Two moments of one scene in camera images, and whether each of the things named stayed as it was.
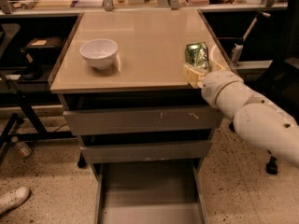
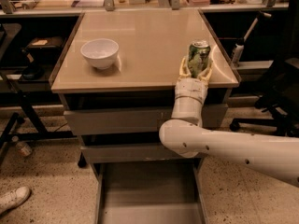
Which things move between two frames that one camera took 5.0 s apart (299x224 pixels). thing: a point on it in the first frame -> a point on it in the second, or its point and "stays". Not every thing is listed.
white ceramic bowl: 100,52 stays
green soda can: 197,55 stays
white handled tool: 237,49 stays
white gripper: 214,87 -> 191,88
